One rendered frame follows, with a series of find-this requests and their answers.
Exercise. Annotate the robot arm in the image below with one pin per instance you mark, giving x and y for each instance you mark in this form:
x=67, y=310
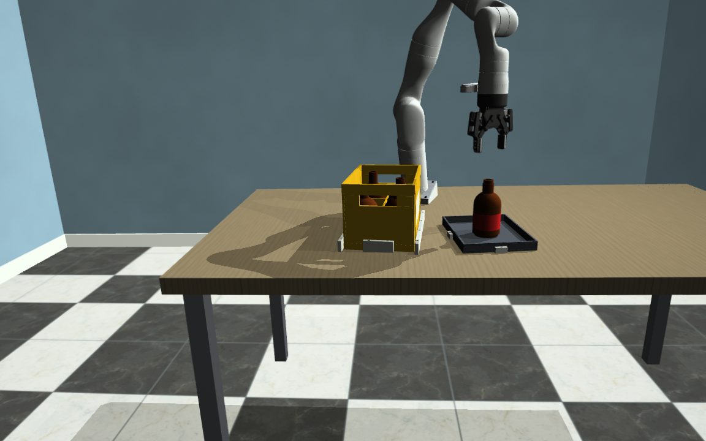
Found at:
x=492, y=18

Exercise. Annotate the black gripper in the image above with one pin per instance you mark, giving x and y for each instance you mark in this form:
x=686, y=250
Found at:
x=490, y=117

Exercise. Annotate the yellow bottle crate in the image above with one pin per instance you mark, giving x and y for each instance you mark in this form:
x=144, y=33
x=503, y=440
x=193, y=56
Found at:
x=394, y=223

